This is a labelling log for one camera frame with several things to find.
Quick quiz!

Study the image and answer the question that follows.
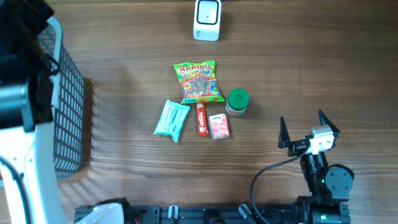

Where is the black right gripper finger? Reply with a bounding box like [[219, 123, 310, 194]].
[[318, 110, 340, 137], [277, 116, 292, 148]]

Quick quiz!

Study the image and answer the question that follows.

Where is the red tissue pack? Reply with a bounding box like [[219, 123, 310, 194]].
[[208, 113, 229, 139]]

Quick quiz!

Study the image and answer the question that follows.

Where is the red Nescafe stick sachet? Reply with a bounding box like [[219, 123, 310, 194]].
[[196, 103, 209, 137]]

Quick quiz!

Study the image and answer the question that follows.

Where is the Haribo gummy candy bag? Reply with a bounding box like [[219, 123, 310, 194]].
[[174, 60, 225, 105]]

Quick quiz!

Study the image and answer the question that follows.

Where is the teal wet wipes pack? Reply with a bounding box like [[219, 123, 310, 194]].
[[154, 100, 190, 142]]

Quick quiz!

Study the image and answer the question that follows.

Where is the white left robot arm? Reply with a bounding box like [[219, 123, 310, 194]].
[[1, 1, 66, 223]]

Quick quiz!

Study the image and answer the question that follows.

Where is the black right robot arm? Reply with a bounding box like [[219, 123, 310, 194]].
[[277, 110, 354, 224]]

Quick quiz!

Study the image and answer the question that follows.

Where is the white barcode scanner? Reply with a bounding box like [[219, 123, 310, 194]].
[[193, 0, 222, 42]]

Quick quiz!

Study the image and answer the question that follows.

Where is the green lid jar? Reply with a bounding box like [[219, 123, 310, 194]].
[[226, 88, 250, 116]]

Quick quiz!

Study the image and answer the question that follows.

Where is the grey plastic mesh basket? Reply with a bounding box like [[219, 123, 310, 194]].
[[38, 16, 85, 179]]

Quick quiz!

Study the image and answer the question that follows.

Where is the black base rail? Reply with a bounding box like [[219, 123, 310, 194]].
[[73, 198, 351, 224]]

